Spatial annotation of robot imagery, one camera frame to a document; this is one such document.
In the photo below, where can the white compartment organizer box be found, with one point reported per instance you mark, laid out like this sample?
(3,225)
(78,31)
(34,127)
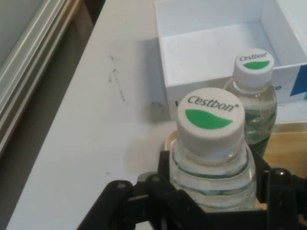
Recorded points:
(204,52)

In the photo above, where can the aluminium frame rail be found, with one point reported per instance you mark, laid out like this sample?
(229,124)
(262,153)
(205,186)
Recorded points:
(24,60)

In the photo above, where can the clear water bottle white cap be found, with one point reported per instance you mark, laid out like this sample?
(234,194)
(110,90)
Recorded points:
(254,64)
(211,124)

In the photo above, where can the light wooden tray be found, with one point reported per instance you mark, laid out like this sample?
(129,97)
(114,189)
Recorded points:
(287,148)

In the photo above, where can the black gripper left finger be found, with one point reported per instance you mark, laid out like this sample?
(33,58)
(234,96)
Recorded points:
(163,191)

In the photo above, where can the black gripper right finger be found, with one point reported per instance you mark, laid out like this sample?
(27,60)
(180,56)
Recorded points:
(278,191)

